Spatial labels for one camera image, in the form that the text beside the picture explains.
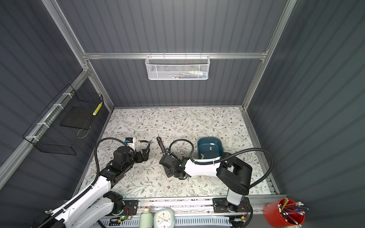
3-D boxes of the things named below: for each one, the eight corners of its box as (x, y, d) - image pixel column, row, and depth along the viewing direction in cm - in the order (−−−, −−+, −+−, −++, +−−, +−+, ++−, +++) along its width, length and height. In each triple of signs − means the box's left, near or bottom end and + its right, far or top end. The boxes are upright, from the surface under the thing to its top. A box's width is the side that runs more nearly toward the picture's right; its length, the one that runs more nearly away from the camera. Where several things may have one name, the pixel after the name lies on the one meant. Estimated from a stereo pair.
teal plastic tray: (197, 158, 93) (198, 154, 88) (196, 141, 102) (197, 137, 97) (222, 158, 93) (224, 154, 88) (219, 141, 102) (221, 137, 97)
